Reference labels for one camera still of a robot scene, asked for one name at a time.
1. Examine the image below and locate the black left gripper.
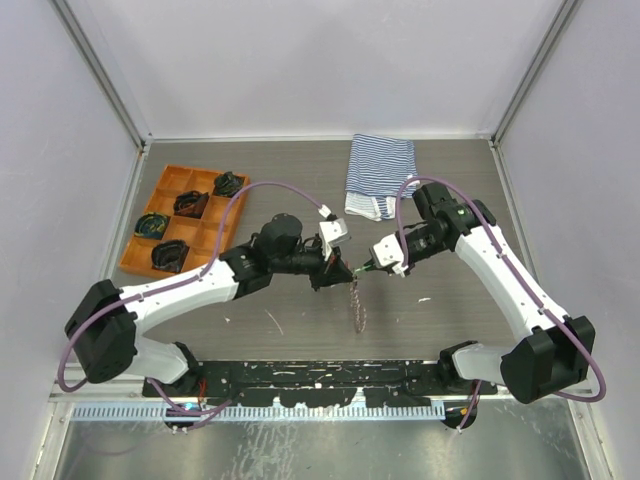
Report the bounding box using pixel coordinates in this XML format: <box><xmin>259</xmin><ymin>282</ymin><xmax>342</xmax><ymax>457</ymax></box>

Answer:
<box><xmin>271</xmin><ymin>241</ymin><xmax>353</xmax><ymax>292</ymax></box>

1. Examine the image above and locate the green key tag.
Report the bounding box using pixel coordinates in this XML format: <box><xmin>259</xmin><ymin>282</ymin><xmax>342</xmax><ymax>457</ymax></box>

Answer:
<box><xmin>353</xmin><ymin>265</ymin><xmax>373</xmax><ymax>276</ymax></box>

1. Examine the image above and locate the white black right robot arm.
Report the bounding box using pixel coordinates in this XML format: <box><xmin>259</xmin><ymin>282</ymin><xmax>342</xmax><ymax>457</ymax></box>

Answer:
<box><xmin>361</xmin><ymin>176</ymin><xmax>606</xmax><ymax>404</ymax></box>

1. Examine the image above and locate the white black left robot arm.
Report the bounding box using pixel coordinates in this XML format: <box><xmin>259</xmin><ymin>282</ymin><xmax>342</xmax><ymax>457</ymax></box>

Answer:
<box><xmin>64</xmin><ymin>214</ymin><xmax>353</xmax><ymax>396</ymax></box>

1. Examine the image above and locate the striped blue white cloth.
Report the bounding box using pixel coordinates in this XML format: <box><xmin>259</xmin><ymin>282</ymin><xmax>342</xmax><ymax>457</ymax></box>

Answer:
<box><xmin>344</xmin><ymin>134</ymin><xmax>418</xmax><ymax>222</ymax></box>

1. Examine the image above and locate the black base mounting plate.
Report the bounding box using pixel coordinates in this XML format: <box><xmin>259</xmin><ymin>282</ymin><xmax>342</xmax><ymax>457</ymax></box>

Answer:
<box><xmin>142</xmin><ymin>359</ymin><xmax>501</xmax><ymax>409</ymax></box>

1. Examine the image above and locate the orange compartment tray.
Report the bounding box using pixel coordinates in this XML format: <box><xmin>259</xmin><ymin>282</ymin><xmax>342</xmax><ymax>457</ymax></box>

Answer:
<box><xmin>119</xmin><ymin>165</ymin><xmax>249</xmax><ymax>279</ymax></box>

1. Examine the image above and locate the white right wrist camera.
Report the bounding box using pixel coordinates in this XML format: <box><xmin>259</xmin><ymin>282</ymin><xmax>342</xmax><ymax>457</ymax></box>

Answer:
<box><xmin>369</xmin><ymin>234</ymin><xmax>409</xmax><ymax>277</ymax></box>

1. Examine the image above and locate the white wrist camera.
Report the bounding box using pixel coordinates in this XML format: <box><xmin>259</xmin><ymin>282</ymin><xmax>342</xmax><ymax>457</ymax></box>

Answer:
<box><xmin>369</xmin><ymin>234</ymin><xmax>409</xmax><ymax>277</ymax></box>
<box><xmin>319</xmin><ymin>214</ymin><xmax>351</xmax><ymax>261</ymax></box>

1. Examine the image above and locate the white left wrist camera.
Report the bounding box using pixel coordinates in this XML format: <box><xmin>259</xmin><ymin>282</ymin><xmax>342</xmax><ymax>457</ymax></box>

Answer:
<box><xmin>319</xmin><ymin>214</ymin><xmax>351</xmax><ymax>261</ymax></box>

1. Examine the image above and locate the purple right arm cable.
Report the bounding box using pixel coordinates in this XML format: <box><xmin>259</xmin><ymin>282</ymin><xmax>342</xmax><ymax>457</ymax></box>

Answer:
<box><xmin>395</xmin><ymin>176</ymin><xmax>609</xmax><ymax>431</ymax></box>

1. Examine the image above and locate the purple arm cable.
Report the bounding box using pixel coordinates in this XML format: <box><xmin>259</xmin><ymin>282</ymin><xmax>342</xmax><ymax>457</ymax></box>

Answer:
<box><xmin>55</xmin><ymin>180</ymin><xmax>335</xmax><ymax>431</ymax></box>
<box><xmin>395</xmin><ymin>176</ymin><xmax>609</xmax><ymax>431</ymax></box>

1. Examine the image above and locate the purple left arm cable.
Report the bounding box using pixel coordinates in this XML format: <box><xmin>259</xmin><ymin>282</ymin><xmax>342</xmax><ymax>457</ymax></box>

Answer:
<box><xmin>55</xmin><ymin>180</ymin><xmax>335</xmax><ymax>431</ymax></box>

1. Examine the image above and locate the dark rolled cable top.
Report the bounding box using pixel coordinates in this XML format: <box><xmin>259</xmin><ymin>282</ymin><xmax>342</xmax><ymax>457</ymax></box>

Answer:
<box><xmin>212</xmin><ymin>170</ymin><xmax>246</xmax><ymax>198</ymax></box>

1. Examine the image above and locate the dark rolled cable brown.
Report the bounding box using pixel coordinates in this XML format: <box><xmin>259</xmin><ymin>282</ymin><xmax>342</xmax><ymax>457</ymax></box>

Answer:
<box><xmin>173</xmin><ymin>190</ymin><xmax>209</xmax><ymax>219</ymax></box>

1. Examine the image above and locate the dark rolled cable bottom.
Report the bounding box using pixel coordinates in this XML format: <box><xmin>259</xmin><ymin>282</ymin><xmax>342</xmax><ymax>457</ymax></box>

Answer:
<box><xmin>151</xmin><ymin>239</ymin><xmax>190</xmax><ymax>274</ymax></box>

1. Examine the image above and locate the dark rolled cable blue yellow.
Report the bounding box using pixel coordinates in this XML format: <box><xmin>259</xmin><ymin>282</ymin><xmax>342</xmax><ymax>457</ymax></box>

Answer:
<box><xmin>134</xmin><ymin>212</ymin><xmax>170</xmax><ymax>240</ymax></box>

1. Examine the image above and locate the white slotted cable duct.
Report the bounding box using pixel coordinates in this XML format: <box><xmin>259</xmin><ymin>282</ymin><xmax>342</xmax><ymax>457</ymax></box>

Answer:
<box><xmin>71</xmin><ymin>401</ymin><xmax>445</xmax><ymax>423</ymax></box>

